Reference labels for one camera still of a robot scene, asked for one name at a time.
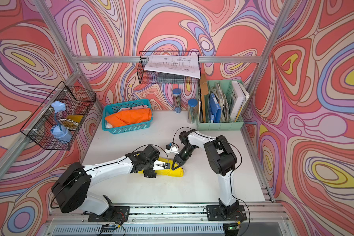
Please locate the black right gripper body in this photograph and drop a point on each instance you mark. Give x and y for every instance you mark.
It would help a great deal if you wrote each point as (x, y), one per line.
(187, 151)

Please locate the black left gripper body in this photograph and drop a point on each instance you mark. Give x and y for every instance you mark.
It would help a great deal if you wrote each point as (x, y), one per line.
(149, 167)

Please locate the yellow shorts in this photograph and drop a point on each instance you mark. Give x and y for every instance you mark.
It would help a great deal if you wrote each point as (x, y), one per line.
(168, 172)

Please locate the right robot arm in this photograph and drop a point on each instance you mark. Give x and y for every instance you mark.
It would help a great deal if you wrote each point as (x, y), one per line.
(222, 160)

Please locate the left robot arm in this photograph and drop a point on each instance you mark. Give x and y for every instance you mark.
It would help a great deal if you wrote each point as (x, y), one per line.
(72, 189)

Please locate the orange cloth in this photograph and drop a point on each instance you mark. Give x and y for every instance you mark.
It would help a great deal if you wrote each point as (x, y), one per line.
(129, 117)

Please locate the blue binder folder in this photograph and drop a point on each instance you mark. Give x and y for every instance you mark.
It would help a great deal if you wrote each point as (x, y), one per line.
(214, 109)

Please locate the short blue lid pencil tube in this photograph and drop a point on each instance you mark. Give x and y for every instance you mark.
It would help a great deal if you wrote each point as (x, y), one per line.
(192, 110)

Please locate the tall blue lid pencil tube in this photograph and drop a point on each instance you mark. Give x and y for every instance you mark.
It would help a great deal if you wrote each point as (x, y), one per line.
(177, 94)

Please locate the teal plastic basket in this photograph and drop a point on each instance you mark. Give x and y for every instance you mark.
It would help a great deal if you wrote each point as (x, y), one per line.
(130, 105)

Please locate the mint green file organizer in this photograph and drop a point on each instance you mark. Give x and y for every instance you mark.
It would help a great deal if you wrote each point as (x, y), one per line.
(227, 89)

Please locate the brown cardboard folder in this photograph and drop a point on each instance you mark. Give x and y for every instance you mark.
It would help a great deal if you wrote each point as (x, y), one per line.
(204, 91)

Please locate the white yellow book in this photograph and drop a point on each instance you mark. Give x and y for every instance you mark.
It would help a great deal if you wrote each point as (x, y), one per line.
(239, 97)

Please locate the yellow round tin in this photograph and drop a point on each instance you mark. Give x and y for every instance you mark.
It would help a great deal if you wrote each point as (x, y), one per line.
(69, 124)

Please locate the white printed paper sheet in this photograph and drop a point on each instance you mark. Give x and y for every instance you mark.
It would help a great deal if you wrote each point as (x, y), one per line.
(177, 65)

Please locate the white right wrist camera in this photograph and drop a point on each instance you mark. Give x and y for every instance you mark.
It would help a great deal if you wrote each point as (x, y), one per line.
(172, 148)

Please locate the black wire wall basket back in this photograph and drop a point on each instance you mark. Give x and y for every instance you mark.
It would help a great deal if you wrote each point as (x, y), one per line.
(150, 77)

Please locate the black wire wall basket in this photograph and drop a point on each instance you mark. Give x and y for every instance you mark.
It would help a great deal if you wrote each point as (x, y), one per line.
(78, 101)
(150, 77)

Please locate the black wire wall basket left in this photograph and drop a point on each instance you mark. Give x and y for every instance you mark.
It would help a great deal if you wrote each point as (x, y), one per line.
(78, 101)

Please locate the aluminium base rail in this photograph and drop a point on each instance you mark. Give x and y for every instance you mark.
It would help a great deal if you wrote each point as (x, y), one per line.
(257, 219)

